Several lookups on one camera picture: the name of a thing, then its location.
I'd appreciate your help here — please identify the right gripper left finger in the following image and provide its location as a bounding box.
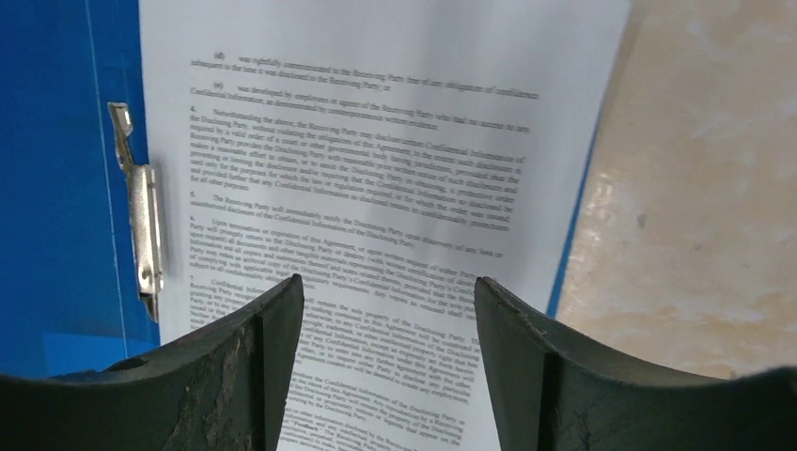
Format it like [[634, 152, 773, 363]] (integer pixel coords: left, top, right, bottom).
[[1, 275, 305, 450]]

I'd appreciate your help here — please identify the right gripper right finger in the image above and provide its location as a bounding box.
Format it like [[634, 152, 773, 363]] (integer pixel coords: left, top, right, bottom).
[[475, 277, 796, 450]]

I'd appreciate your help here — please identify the white printed paper stack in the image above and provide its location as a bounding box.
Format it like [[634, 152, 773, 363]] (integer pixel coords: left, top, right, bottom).
[[139, 0, 632, 450]]

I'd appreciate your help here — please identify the blue file folder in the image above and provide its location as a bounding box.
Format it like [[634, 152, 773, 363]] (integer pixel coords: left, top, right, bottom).
[[0, 0, 602, 381]]

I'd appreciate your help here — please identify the silver folder clip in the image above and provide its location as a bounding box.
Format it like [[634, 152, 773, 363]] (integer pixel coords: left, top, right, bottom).
[[107, 101, 164, 322]]

